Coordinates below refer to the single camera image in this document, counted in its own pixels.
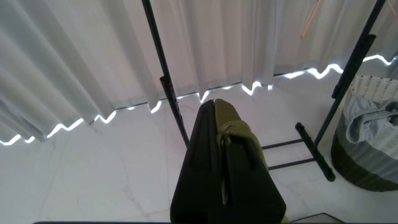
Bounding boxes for green long-sleeved shirt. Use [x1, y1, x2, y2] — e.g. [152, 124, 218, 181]
[213, 98, 290, 224]

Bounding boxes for white curtain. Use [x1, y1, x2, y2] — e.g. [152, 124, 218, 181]
[0, 0, 398, 144]

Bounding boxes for pale grey shorts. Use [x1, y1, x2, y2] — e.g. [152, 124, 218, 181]
[345, 95, 398, 144]

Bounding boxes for black clothes rack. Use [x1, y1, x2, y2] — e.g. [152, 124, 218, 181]
[141, 0, 386, 183]

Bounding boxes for white laundry basket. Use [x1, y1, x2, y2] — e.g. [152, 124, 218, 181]
[330, 75, 398, 192]

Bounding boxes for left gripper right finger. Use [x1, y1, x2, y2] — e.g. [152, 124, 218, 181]
[224, 140, 287, 223]

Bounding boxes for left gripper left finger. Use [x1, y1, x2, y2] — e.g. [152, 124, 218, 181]
[170, 99, 225, 223]

